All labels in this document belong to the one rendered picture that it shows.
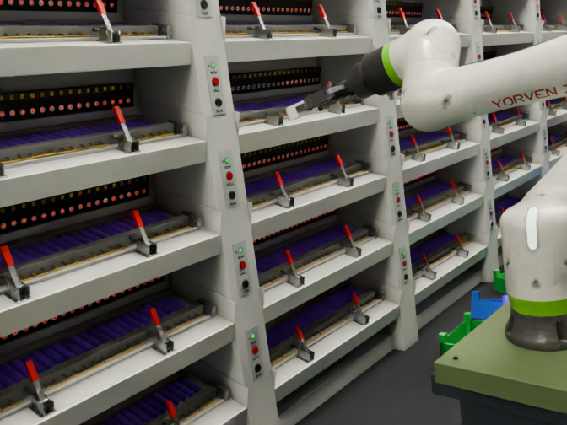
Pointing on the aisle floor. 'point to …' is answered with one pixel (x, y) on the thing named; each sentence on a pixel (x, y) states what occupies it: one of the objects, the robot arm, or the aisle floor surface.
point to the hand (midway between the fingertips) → (301, 109)
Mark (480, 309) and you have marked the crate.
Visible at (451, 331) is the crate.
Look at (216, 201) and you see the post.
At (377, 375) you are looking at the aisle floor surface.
